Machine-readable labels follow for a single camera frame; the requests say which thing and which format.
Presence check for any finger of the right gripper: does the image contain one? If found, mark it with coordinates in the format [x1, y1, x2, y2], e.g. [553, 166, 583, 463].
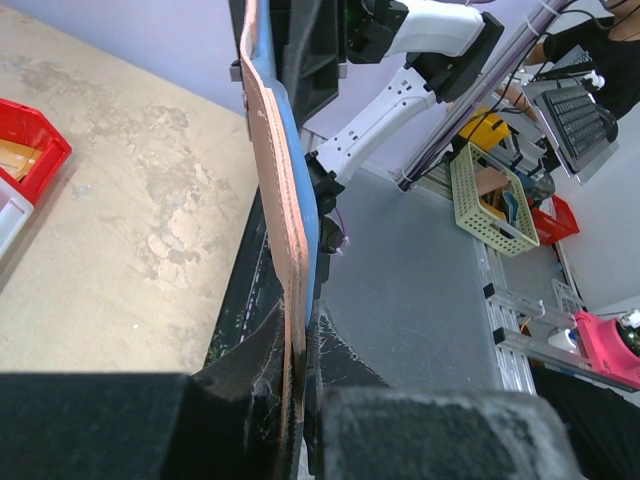
[270, 0, 345, 125]

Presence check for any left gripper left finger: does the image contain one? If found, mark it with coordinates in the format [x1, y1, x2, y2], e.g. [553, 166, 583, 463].
[1, 303, 292, 479]

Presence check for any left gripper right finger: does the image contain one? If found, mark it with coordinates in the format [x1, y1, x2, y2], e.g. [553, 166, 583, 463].
[304, 305, 582, 479]

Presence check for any pink leather card holder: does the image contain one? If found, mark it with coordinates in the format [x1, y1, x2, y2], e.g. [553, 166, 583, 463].
[239, 1, 319, 437]

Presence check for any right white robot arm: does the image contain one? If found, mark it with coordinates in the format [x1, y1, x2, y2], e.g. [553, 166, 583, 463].
[242, 1, 494, 269]

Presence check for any orange card in red bin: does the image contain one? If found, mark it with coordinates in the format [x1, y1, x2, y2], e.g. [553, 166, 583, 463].
[0, 139, 42, 182]

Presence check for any yellow perforated plastic basket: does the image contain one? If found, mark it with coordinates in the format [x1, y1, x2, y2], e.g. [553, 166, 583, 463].
[449, 144, 540, 257]

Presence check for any pink plastic device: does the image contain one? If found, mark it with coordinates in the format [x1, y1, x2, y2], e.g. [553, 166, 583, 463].
[574, 312, 639, 392]

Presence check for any small red tray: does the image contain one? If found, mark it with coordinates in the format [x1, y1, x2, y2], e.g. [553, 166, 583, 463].
[531, 195, 580, 245]

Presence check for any black computer keyboard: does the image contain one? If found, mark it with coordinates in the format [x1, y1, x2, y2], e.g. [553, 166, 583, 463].
[539, 86, 618, 174]

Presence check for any red plastic bin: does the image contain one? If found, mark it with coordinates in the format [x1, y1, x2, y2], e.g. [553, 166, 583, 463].
[1, 98, 72, 205]

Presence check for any white plastic bin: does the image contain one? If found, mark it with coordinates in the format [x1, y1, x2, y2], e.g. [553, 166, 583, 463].
[0, 179, 34, 258]

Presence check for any person in black shirt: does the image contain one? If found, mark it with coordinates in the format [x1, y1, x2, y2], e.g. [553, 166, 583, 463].
[526, 0, 639, 120]

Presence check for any black metal base frame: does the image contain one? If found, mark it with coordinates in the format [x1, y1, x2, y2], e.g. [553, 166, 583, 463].
[204, 194, 282, 366]

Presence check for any aluminium rail frame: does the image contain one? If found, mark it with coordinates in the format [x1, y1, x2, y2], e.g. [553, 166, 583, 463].
[475, 242, 637, 394]

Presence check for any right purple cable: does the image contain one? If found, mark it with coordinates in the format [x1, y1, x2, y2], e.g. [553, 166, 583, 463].
[397, 0, 566, 194]

